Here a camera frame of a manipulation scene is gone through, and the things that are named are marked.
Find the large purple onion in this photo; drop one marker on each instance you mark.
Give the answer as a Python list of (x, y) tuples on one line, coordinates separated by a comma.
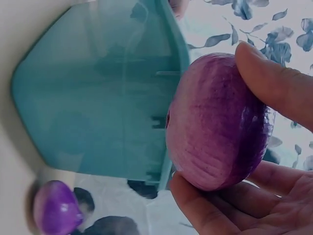
[(215, 127)]

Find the small purple onion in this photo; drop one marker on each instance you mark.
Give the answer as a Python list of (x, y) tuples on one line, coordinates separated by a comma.
[(56, 208)]

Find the person's right thumb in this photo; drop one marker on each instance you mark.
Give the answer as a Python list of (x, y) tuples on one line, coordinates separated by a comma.
[(274, 83)]

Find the person's right hand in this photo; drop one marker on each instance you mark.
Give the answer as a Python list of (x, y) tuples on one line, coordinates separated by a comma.
[(288, 93)]

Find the person's right fingers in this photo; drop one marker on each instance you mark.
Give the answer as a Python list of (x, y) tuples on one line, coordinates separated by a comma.
[(234, 210)]

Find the teal plastic basket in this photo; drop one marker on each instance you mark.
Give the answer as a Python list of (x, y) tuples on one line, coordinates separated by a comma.
[(97, 98)]

